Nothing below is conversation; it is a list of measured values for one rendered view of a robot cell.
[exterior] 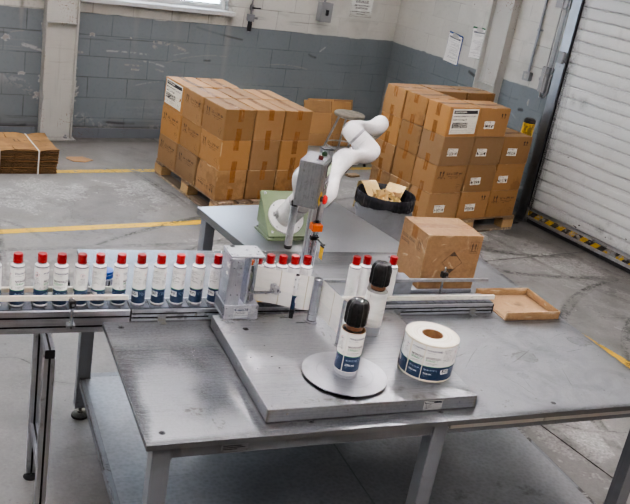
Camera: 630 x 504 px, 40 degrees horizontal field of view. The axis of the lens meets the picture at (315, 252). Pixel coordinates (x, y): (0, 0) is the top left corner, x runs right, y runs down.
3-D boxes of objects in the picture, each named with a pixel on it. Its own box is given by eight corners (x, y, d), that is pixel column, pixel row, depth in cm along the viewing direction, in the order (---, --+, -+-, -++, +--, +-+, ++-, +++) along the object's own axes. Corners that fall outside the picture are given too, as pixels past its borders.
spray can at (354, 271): (345, 303, 363) (354, 258, 356) (340, 298, 367) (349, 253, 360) (356, 303, 365) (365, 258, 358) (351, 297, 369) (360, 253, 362)
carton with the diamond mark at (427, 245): (416, 289, 399) (428, 234, 390) (393, 267, 419) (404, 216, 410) (471, 288, 411) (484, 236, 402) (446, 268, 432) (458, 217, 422)
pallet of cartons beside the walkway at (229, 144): (300, 215, 739) (317, 113, 707) (214, 220, 691) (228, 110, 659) (232, 170, 827) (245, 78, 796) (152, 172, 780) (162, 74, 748)
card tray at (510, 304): (504, 320, 387) (507, 312, 386) (474, 295, 409) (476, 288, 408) (558, 319, 399) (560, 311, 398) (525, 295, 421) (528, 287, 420)
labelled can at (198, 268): (189, 305, 336) (195, 257, 329) (186, 299, 340) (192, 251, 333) (202, 305, 338) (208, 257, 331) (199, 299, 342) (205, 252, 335)
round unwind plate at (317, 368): (321, 401, 285) (321, 398, 285) (289, 356, 311) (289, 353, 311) (401, 396, 298) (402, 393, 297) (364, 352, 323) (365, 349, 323)
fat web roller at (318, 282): (307, 324, 337) (315, 281, 331) (303, 319, 341) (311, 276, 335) (318, 324, 339) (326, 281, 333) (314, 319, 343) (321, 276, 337)
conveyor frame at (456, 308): (129, 321, 326) (130, 310, 324) (124, 308, 335) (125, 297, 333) (492, 313, 393) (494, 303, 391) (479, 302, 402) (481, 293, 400)
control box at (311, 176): (292, 204, 343) (300, 159, 337) (302, 194, 359) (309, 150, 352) (316, 210, 342) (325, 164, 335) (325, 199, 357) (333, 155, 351)
